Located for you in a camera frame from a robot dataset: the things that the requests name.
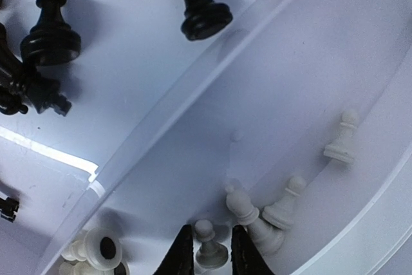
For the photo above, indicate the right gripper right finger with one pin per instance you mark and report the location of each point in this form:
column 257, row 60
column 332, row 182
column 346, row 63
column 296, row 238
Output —
column 245, row 258

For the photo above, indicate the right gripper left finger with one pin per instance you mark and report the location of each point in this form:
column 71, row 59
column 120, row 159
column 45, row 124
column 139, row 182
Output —
column 179, row 259

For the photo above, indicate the white pawn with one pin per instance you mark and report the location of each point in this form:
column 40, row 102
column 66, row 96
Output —
column 211, row 254
column 342, row 147
column 281, row 213

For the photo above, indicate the black chess piece lone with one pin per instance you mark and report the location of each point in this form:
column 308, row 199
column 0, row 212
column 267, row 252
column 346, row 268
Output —
column 9, row 207

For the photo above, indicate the black chess pieces lower cluster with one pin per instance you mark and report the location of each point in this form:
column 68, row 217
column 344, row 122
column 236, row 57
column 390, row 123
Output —
column 50, row 42

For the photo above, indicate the white bishop in tray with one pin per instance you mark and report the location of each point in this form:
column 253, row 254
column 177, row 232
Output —
column 265, row 237

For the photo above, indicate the white pawn leaning in tray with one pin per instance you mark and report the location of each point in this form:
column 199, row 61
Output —
column 281, row 213

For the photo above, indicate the white piece base up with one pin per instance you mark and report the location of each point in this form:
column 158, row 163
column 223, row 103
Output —
column 100, row 247

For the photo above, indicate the white plastic tray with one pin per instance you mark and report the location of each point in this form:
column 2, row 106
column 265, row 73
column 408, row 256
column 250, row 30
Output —
column 159, row 126

